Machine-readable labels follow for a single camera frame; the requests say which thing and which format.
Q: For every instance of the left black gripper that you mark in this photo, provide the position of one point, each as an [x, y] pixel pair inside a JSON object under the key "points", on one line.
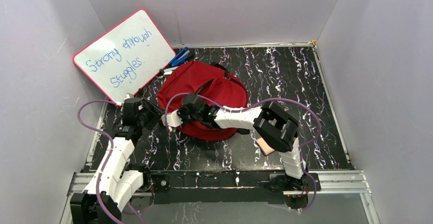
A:
{"points": [[148, 115]]}

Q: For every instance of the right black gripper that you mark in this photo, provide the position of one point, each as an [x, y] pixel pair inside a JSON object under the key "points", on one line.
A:
{"points": [[181, 112]]}

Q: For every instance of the red student backpack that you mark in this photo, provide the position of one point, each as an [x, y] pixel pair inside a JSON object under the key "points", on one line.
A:
{"points": [[210, 81]]}

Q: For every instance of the beige small wallet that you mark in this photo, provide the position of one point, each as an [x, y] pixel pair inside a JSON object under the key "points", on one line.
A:
{"points": [[264, 147]]}

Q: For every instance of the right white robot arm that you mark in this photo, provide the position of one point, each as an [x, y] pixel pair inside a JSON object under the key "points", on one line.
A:
{"points": [[274, 125]]}

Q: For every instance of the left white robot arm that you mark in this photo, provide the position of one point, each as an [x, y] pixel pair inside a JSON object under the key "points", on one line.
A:
{"points": [[112, 186]]}

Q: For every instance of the blue stapler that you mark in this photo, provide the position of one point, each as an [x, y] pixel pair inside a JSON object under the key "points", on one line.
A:
{"points": [[180, 58]]}

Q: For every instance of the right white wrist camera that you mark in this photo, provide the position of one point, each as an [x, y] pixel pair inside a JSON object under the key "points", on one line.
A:
{"points": [[172, 119]]}

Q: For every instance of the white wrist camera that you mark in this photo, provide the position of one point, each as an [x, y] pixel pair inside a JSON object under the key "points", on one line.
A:
{"points": [[172, 119], [127, 96]]}

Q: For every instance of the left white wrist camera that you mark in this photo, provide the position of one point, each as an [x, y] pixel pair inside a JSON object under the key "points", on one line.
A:
{"points": [[127, 96]]}

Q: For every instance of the white board pink frame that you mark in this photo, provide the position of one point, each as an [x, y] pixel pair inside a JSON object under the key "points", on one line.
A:
{"points": [[127, 57]]}

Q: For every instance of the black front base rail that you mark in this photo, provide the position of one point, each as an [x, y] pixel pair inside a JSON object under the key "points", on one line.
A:
{"points": [[215, 187]]}

